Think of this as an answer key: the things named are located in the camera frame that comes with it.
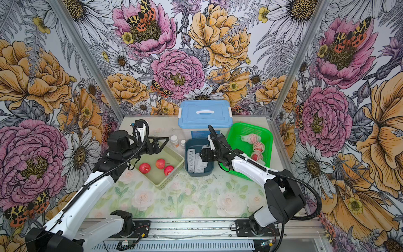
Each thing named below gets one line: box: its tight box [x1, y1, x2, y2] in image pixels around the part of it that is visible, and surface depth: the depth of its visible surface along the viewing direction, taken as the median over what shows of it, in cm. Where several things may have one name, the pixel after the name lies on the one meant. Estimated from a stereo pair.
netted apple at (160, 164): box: [155, 158, 166, 170], surface depth 93 cm
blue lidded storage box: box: [178, 99, 233, 140], surface depth 101 cm
